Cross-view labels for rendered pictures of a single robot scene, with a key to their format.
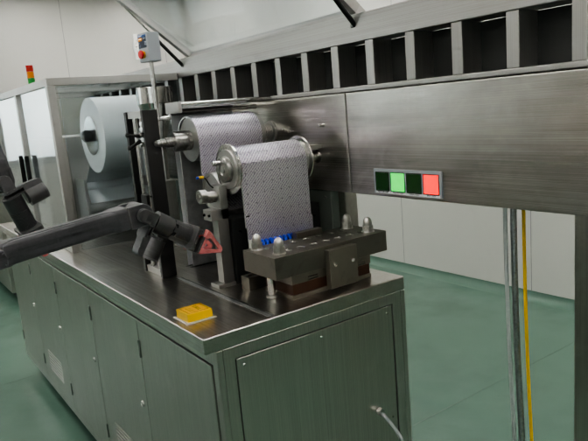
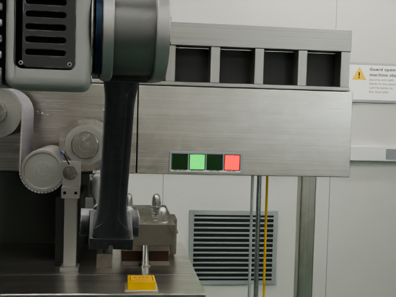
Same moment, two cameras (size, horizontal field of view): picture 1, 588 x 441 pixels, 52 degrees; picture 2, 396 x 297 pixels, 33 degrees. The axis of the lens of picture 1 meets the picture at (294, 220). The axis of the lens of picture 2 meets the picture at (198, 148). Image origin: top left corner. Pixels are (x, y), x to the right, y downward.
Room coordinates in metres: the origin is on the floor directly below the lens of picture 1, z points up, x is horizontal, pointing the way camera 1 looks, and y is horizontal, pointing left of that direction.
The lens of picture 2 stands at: (0.58, 1.71, 1.35)
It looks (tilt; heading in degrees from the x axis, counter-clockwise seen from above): 3 degrees down; 298
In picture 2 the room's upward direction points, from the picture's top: 2 degrees clockwise
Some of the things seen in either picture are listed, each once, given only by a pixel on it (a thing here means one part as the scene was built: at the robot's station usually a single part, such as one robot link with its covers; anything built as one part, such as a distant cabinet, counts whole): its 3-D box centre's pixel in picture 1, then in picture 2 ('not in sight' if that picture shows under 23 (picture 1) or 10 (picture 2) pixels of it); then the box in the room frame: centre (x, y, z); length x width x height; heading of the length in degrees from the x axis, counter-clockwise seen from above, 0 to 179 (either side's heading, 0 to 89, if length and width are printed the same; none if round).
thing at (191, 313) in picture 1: (194, 312); (141, 282); (1.50, 0.28, 0.91); 0.07 x 0.07 x 0.02; 35
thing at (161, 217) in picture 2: (278, 245); (162, 214); (1.58, 0.05, 1.05); 0.04 x 0.04 x 0.04
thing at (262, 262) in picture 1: (317, 249); (144, 223); (1.71, -0.06, 1.00); 0.40 x 0.16 x 0.06; 125
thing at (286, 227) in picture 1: (282, 235); not in sight; (1.79, 0.04, 1.03); 0.23 x 0.01 x 0.09; 125
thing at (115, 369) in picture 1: (153, 343); not in sight; (2.57, 0.67, 0.43); 2.52 x 0.64 x 0.86; 35
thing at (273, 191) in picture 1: (276, 191); not in sight; (1.78, 0.04, 1.17); 0.23 x 0.01 x 0.18; 125
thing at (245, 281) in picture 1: (285, 272); (105, 250); (1.79, 0.04, 0.92); 0.28 x 0.04 x 0.04; 125
